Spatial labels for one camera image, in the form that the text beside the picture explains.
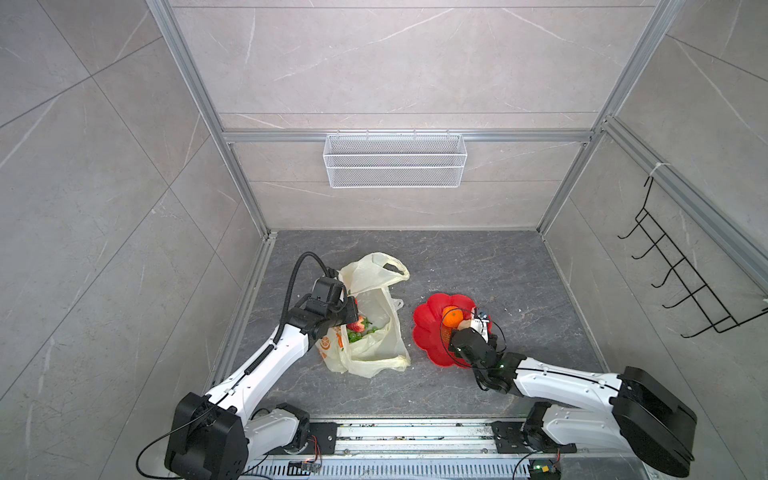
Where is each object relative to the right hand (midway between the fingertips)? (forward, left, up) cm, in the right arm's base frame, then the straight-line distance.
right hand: (462, 330), depth 88 cm
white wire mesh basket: (+51, +19, +26) cm, 60 cm away
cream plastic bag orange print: (+10, +28, +12) cm, 32 cm away
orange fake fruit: (+4, +2, +1) cm, 5 cm away
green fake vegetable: (-1, +33, 0) cm, 33 cm away
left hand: (+5, +32, +10) cm, 34 cm away
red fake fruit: (+2, +32, -1) cm, 32 cm away
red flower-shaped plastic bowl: (+4, +10, -3) cm, 11 cm away
